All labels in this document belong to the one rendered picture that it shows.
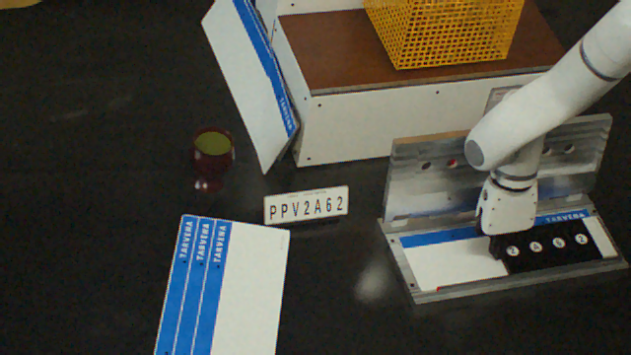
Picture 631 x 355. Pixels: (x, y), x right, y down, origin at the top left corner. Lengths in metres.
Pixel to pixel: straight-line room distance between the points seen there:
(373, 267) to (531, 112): 0.45
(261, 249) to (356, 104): 0.37
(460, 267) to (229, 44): 0.69
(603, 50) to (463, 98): 0.55
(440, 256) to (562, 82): 0.46
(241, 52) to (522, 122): 0.73
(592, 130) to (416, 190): 0.36
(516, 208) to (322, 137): 0.40
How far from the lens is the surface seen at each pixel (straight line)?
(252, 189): 2.43
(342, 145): 2.46
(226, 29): 2.68
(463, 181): 2.39
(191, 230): 2.21
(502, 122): 2.11
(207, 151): 2.34
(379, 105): 2.42
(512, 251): 2.40
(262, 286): 2.14
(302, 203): 2.36
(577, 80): 2.05
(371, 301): 2.29
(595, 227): 2.50
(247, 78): 2.57
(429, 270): 2.34
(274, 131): 2.45
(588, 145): 2.48
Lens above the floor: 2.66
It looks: 46 degrees down
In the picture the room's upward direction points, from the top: 12 degrees clockwise
